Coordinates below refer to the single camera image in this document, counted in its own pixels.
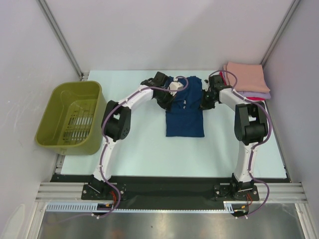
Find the olive green plastic basket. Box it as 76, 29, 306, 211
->
35, 81, 106, 155

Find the dark blue t shirt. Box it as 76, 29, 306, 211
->
165, 76, 204, 137

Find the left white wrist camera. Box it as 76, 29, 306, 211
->
168, 78, 184, 97

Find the folded lilac t shirt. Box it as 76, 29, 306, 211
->
222, 65, 272, 100

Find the white slotted cable duct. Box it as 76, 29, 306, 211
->
46, 202, 247, 214

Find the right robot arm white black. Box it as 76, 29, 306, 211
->
200, 72, 272, 201

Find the folded red t shirt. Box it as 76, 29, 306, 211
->
219, 71, 271, 101

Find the left aluminium frame post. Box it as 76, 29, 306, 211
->
36, 0, 85, 81

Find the aluminium frame post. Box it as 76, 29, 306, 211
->
260, 0, 303, 67
36, 0, 85, 81

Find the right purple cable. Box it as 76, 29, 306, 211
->
209, 70, 274, 219

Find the folded pink t shirt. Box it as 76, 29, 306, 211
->
223, 61, 271, 93

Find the right aluminium frame post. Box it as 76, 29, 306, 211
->
260, 0, 303, 67

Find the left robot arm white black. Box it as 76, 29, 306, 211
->
86, 72, 185, 200

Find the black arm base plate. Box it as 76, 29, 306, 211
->
81, 176, 260, 211

